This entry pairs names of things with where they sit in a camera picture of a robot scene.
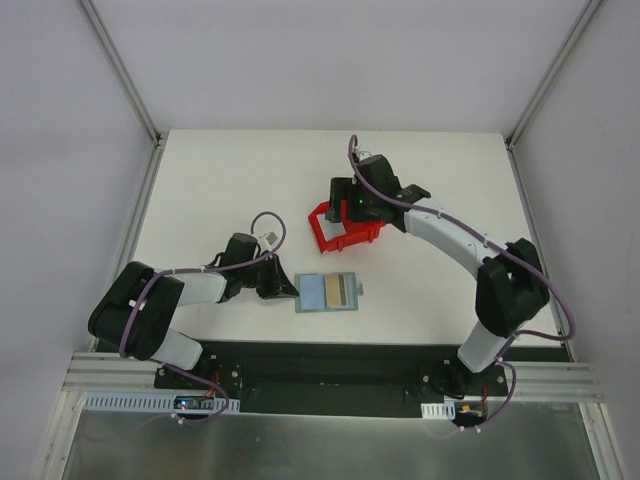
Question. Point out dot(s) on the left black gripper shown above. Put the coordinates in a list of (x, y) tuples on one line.
[(272, 279)]

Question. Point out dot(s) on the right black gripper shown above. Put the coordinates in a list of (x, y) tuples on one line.
[(338, 198)]

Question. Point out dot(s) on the red plastic bin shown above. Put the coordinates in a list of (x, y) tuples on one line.
[(332, 237)]

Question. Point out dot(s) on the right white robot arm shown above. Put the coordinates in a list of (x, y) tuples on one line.
[(508, 290)]

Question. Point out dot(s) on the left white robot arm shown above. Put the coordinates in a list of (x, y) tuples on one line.
[(136, 320)]

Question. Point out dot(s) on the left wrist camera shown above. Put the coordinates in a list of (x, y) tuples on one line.
[(268, 241)]

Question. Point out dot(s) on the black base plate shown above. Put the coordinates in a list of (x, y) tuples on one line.
[(357, 380)]

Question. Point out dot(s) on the right aluminium frame post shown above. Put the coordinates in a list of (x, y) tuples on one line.
[(578, 29)]

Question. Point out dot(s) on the aluminium frame post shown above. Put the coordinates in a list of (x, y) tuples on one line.
[(578, 29), (120, 71)]

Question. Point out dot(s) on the left aluminium frame post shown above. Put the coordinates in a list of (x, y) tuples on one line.
[(120, 71)]

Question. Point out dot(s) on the left white cable duct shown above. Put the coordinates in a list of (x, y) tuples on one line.
[(159, 403)]

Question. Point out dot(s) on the white cable duct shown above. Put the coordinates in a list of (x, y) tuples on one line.
[(159, 403), (438, 411)]

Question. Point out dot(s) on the right white cable duct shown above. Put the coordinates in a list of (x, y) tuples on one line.
[(438, 411)]

